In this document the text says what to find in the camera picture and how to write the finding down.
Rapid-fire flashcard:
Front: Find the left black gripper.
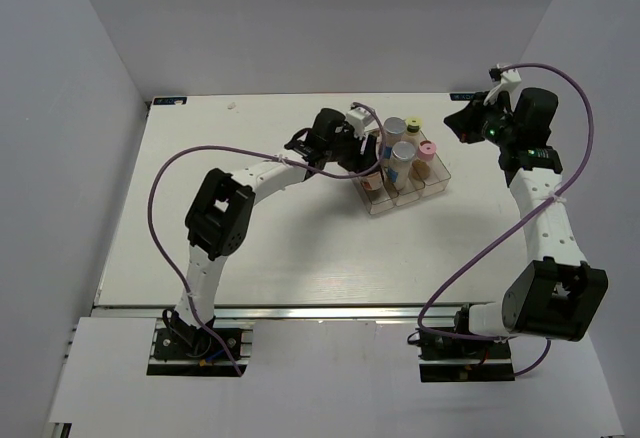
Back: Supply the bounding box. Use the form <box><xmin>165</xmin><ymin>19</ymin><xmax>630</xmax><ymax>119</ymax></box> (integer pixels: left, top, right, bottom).
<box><xmin>325</xmin><ymin>122</ymin><xmax>381</xmax><ymax>177</ymax></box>

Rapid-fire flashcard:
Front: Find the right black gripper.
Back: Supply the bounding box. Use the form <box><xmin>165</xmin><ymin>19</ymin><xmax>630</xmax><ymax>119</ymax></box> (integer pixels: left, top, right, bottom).
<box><xmin>445</xmin><ymin>91</ymin><xmax>519</xmax><ymax>148</ymax></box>

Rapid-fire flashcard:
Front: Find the red label spice jar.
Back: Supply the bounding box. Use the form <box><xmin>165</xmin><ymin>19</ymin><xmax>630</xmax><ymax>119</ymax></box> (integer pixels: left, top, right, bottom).
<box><xmin>360</xmin><ymin>169</ymin><xmax>384</xmax><ymax>192</ymax></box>

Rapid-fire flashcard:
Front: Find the silver lid pearl jar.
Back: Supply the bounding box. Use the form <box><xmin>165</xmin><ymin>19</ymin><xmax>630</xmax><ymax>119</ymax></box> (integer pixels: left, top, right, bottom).
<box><xmin>382</xmin><ymin>117</ymin><xmax>406</xmax><ymax>167</ymax></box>
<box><xmin>387</xmin><ymin>141</ymin><xmax>416</xmax><ymax>190</ymax></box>

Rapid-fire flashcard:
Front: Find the yellow cap spice bottle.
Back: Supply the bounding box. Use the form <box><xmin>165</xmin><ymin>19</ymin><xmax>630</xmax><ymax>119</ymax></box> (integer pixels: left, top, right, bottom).
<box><xmin>403</xmin><ymin>117</ymin><xmax>423</xmax><ymax>148</ymax></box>

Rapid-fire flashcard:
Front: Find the pink cap spice bottle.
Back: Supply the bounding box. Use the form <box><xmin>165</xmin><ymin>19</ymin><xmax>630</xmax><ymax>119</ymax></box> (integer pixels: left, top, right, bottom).
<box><xmin>412</xmin><ymin>140</ymin><xmax>437</xmax><ymax>181</ymax></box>

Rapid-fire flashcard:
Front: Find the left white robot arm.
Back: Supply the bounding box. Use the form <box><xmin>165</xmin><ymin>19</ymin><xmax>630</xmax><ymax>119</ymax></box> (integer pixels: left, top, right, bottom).
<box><xmin>175</xmin><ymin>103</ymin><xmax>383</xmax><ymax>357</ymax></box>

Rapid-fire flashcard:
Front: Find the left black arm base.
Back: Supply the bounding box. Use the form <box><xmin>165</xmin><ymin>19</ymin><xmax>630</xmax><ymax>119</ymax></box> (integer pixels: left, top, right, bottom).
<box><xmin>146</xmin><ymin>308</ymin><xmax>253</xmax><ymax>378</ymax></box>

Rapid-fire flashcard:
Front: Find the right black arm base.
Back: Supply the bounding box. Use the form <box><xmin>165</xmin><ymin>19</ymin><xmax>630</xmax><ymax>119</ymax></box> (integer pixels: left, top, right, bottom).
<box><xmin>407</xmin><ymin>303</ymin><xmax>515</xmax><ymax>383</ymax></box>

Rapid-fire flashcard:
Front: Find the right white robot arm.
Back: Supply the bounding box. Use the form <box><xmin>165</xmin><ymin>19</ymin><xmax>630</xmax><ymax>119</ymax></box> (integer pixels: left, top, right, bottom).
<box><xmin>444</xmin><ymin>88</ymin><xmax>608</xmax><ymax>357</ymax></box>

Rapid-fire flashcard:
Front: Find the clear acrylic organizer tray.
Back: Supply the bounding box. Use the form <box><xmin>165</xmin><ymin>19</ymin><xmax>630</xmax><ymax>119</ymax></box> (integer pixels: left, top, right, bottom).
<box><xmin>349</xmin><ymin>127</ymin><xmax>453</xmax><ymax>218</ymax></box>

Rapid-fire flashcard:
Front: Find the right blue corner sticker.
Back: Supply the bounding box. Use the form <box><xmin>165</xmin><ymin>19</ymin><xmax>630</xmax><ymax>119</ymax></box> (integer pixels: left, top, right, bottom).
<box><xmin>449</xmin><ymin>92</ymin><xmax>474</xmax><ymax>101</ymax></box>

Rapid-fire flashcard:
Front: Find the blue corner sticker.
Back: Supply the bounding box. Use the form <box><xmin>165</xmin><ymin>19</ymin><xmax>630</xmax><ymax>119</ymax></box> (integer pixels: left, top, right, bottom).
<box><xmin>449</xmin><ymin>92</ymin><xmax>474</xmax><ymax>101</ymax></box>
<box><xmin>152</xmin><ymin>96</ymin><xmax>187</xmax><ymax>106</ymax></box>

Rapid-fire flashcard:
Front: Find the left blue corner sticker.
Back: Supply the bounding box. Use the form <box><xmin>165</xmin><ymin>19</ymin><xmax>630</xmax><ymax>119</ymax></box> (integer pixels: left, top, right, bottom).
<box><xmin>152</xmin><ymin>96</ymin><xmax>187</xmax><ymax>106</ymax></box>

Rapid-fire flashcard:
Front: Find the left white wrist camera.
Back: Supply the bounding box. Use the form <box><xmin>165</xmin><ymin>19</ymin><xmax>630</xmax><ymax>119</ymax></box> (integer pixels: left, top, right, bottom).
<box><xmin>345</xmin><ymin>104</ymin><xmax>374</xmax><ymax>138</ymax></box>

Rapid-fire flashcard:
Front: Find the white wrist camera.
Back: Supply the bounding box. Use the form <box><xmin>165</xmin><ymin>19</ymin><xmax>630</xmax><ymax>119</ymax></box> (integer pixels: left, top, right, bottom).
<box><xmin>345</xmin><ymin>104</ymin><xmax>374</xmax><ymax>138</ymax></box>
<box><xmin>484</xmin><ymin>64</ymin><xmax>521</xmax><ymax>105</ymax></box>

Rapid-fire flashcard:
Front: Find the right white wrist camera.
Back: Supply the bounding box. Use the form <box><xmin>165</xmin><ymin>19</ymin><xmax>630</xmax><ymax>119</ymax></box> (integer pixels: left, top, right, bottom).
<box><xmin>484</xmin><ymin>64</ymin><xmax>521</xmax><ymax>105</ymax></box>

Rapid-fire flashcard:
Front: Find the aluminium front frame rail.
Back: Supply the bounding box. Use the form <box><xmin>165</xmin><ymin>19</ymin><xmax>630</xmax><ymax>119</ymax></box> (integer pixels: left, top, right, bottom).
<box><xmin>89</xmin><ymin>302</ymin><xmax>569</xmax><ymax>327</ymax></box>

